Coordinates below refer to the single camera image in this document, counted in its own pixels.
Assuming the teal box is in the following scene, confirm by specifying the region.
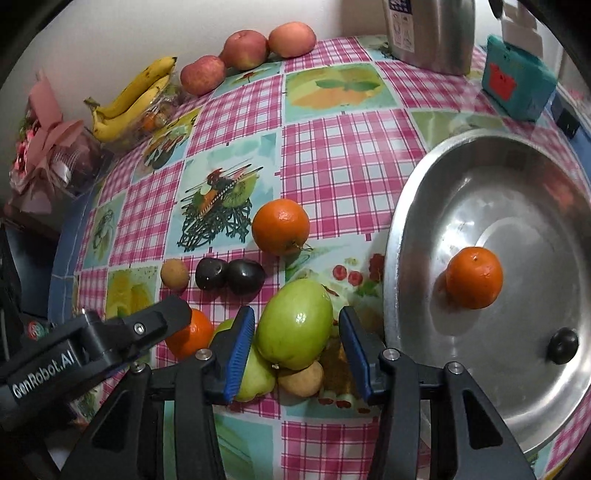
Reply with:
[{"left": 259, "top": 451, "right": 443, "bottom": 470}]
[{"left": 481, "top": 34, "right": 558, "bottom": 121}]

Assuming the dark plum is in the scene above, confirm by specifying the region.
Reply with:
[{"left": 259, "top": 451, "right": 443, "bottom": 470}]
[
  {"left": 549, "top": 328, "right": 580, "bottom": 365},
  {"left": 195, "top": 258, "right": 227, "bottom": 291}
]

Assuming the round metal basin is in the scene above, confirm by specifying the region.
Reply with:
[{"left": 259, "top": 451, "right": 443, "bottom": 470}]
[{"left": 383, "top": 129, "right": 591, "bottom": 457}]

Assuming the dark furniture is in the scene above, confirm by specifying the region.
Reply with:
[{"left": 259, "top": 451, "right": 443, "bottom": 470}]
[{"left": 0, "top": 203, "right": 61, "bottom": 333}]

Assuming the large green mango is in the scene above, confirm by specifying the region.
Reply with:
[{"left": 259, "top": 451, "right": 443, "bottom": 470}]
[{"left": 255, "top": 279, "right": 334, "bottom": 371}]

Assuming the pink checkered tablecloth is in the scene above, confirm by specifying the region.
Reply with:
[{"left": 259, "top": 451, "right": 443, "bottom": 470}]
[{"left": 48, "top": 34, "right": 591, "bottom": 480}]

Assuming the pink wrapped bouquet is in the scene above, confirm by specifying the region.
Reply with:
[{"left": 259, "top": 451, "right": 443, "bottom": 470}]
[{"left": 9, "top": 69, "right": 112, "bottom": 215}]

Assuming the tan longan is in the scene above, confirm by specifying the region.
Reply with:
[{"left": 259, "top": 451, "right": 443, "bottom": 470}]
[
  {"left": 277, "top": 360, "right": 324, "bottom": 398},
  {"left": 160, "top": 258, "right": 191, "bottom": 292}
]

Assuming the black power adapter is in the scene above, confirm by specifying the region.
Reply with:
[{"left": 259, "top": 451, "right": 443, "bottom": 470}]
[{"left": 551, "top": 99, "right": 580, "bottom": 137}]

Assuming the dark plum in bowl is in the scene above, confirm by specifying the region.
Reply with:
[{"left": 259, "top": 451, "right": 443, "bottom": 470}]
[{"left": 549, "top": 328, "right": 580, "bottom": 365}]

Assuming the green apple under mango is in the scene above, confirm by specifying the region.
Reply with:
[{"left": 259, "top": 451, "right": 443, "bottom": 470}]
[{"left": 213, "top": 318, "right": 278, "bottom": 401}]

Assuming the clear plastic container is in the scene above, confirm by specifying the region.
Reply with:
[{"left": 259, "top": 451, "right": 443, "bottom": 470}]
[{"left": 113, "top": 80, "right": 204, "bottom": 153}]

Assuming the blue checked cloth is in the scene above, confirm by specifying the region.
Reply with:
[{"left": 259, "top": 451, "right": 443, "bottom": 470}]
[{"left": 48, "top": 203, "right": 107, "bottom": 324}]

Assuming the steel thermos jug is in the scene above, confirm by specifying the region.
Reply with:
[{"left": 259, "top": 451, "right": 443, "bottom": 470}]
[{"left": 383, "top": 0, "right": 476, "bottom": 77}]

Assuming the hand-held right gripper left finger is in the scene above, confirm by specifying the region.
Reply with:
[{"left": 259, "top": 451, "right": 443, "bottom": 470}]
[{"left": 60, "top": 305, "right": 256, "bottom": 480}]

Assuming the orange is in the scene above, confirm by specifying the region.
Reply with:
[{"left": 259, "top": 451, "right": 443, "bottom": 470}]
[
  {"left": 252, "top": 198, "right": 311, "bottom": 257},
  {"left": 445, "top": 247, "right": 504, "bottom": 310},
  {"left": 164, "top": 308, "right": 215, "bottom": 361}
]

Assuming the red apple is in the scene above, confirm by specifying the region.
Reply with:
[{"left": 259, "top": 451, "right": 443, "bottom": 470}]
[
  {"left": 180, "top": 55, "right": 227, "bottom": 96},
  {"left": 269, "top": 21, "right": 317, "bottom": 58},
  {"left": 219, "top": 30, "right": 269, "bottom": 71}
]

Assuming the yellow banana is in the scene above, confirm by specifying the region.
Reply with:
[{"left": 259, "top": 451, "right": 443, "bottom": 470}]
[
  {"left": 91, "top": 74, "right": 171, "bottom": 143},
  {"left": 84, "top": 56, "right": 178, "bottom": 120}
]

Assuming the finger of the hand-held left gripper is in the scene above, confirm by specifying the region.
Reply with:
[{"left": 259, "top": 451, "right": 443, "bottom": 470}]
[{"left": 102, "top": 295, "right": 192, "bottom": 367}]

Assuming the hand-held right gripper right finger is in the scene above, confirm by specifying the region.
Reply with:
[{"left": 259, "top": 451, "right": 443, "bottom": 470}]
[{"left": 338, "top": 305, "right": 539, "bottom": 480}]

